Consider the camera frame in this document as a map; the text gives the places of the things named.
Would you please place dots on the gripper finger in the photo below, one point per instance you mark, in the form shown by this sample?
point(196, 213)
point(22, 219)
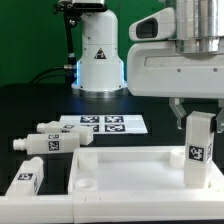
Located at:
point(176, 104)
point(217, 122)

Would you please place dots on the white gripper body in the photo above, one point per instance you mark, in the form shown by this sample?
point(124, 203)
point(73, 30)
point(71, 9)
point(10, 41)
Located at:
point(156, 69)

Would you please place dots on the white square desk top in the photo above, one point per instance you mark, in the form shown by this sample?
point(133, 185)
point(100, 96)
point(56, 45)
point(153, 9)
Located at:
point(112, 169)

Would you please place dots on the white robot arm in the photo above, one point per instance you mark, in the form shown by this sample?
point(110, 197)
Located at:
point(178, 53)

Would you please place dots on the white fiducial marker sheet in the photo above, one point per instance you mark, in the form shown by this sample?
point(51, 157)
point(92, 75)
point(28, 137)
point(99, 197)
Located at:
point(109, 124)

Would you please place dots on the white L-shaped fence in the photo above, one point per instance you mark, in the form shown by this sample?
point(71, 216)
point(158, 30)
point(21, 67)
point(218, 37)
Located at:
point(88, 206)

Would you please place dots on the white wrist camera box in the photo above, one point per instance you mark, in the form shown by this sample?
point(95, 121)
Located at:
point(158, 26)

